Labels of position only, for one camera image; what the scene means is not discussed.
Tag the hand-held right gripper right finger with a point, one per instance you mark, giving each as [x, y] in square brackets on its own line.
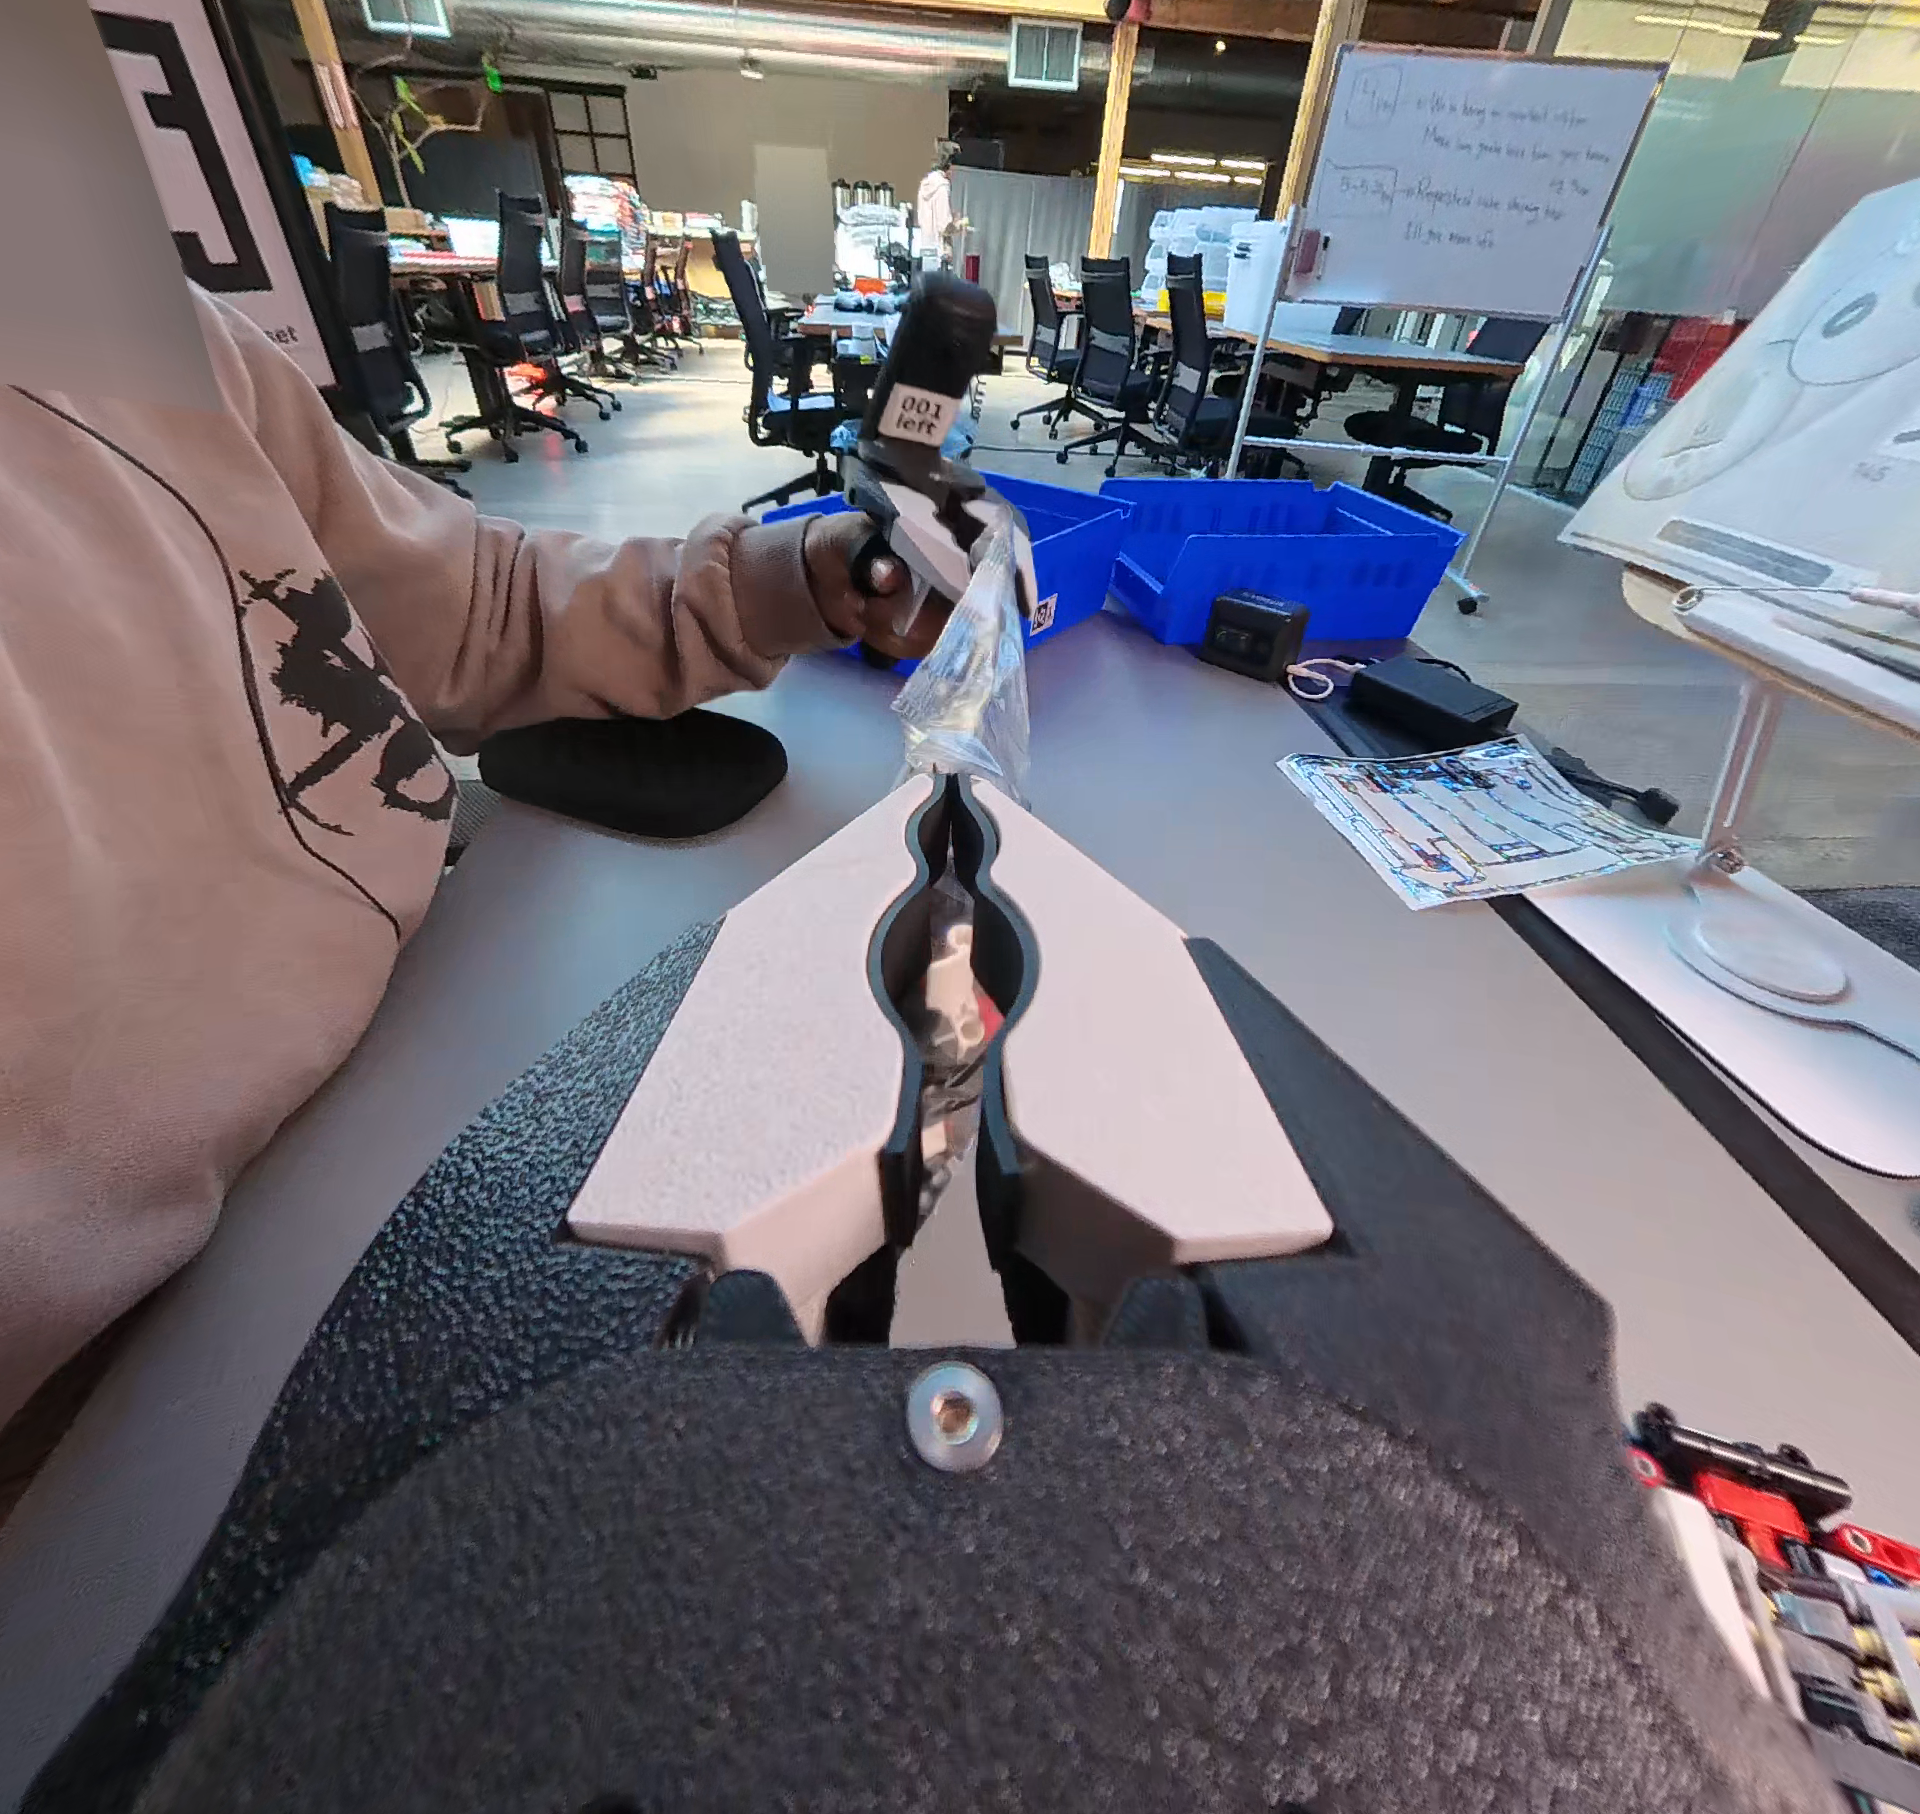
[1153, 1080]

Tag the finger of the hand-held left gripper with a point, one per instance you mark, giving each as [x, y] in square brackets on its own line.
[1009, 562]
[932, 542]

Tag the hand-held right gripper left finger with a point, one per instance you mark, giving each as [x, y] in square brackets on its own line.
[749, 1080]

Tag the blue bin with tag label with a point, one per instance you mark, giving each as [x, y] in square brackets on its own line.
[1079, 540]

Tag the large clear numbered parts bag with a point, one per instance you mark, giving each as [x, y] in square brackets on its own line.
[969, 705]

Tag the partly built lego race car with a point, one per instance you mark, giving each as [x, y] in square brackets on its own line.
[1801, 1621]

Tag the person's left forearm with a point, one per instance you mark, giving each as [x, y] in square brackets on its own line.
[599, 614]

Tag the open lego instruction booklet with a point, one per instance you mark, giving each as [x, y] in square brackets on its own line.
[1801, 418]

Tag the person's left hand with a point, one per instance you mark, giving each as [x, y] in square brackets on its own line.
[877, 625]

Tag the group of black office chairs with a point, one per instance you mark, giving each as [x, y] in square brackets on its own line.
[1108, 342]

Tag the small black cube device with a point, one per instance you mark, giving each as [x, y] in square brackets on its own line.
[1253, 638]

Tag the black padded armrest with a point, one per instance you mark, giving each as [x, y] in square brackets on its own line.
[630, 777]

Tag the holographic sticker sheet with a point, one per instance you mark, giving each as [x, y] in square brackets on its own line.
[1484, 824]

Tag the black power brick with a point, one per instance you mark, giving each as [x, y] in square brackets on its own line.
[1433, 702]

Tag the whiteboard on stand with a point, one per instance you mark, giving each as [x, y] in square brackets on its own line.
[1471, 179]

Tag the stack of blue crates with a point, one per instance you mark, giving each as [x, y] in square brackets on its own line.
[1650, 402]

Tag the person's beige sweatshirt torso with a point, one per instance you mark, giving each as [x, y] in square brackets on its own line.
[150, 795]

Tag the black white marker sign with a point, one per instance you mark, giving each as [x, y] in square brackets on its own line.
[226, 117]

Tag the wooden post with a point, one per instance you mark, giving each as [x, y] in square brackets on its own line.
[1335, 27]
[1113, 134]

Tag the silver air duct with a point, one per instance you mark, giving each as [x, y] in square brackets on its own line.
[749, 27]

